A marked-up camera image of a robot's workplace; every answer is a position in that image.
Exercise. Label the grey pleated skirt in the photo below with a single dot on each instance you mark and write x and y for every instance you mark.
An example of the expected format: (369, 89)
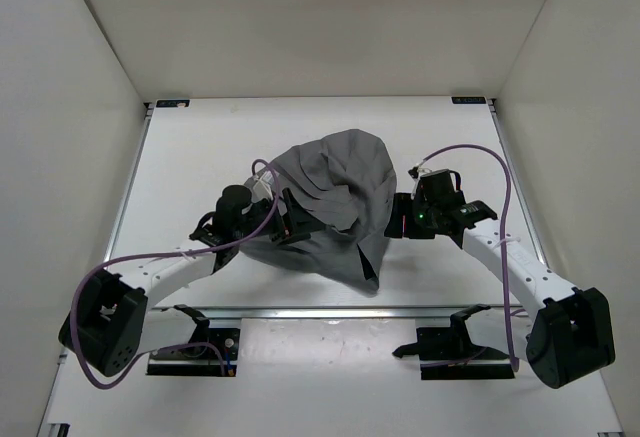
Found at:
(347, 181)

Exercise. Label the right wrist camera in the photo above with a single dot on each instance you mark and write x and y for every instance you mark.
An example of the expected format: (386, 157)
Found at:
(439, 185)

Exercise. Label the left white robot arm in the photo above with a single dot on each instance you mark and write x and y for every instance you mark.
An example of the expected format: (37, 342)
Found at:
(112, 322)

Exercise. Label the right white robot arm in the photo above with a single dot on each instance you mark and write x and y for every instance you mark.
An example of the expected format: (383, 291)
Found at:
(567, 333)

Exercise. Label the left blue corner label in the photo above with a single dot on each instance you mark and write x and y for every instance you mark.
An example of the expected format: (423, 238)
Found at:
(172, 103)

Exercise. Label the right blue corner label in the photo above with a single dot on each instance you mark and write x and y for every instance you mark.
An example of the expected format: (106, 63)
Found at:
(468, 100)

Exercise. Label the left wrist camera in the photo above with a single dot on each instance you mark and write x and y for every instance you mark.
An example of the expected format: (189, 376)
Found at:
(261, 186)

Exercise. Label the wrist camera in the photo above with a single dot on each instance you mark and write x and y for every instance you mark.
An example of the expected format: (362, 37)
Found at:
(439, 185)
(261, 186)

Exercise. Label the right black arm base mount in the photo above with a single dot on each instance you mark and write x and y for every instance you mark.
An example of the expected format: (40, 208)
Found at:
(447, 353)

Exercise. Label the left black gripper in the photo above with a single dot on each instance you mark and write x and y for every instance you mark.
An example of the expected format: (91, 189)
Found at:
(297, 221)

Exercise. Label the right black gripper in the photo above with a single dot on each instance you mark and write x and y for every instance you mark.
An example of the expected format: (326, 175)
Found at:
(400, 224)

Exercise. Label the blue corner label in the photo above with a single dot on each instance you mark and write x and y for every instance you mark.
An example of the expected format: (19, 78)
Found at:
(172, 103)
(468, 100)

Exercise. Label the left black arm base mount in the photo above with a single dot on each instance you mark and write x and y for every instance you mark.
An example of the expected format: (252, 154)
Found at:
(212, 349)

